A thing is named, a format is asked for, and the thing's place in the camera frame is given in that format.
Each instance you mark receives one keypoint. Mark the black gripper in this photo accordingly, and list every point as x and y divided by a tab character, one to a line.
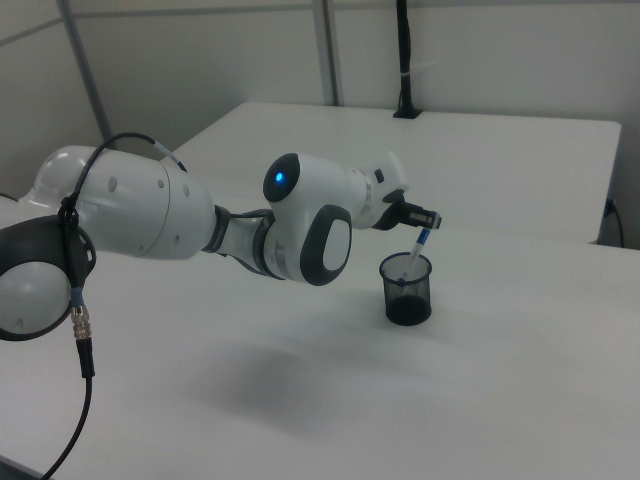
397	212

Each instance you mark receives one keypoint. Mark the white marker with blue cap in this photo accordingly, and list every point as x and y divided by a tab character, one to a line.
416	252

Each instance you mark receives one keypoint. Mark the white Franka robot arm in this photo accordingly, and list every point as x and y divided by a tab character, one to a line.
150	210

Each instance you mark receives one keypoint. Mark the black mesh pen cup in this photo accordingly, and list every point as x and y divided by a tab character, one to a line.
407	300

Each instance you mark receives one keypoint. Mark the black camera pole with base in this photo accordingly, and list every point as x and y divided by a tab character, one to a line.
406	60

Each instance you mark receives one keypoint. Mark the aluminium partition post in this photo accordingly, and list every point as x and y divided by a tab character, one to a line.
87	70
327	50

